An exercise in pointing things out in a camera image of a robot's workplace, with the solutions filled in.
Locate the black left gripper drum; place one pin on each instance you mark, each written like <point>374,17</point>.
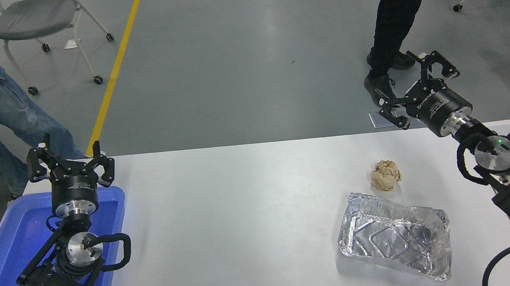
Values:
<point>73,189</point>

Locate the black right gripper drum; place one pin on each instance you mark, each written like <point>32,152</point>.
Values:
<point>437,104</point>

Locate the metal floor plate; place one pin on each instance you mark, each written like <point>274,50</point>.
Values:
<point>375,121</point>

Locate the crumpled tan paper ball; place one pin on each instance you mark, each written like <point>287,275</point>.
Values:
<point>385,176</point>

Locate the silver foil tray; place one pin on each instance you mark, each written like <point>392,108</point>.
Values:
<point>395,237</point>

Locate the grey seat wheeled chair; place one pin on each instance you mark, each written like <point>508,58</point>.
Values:
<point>34,17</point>

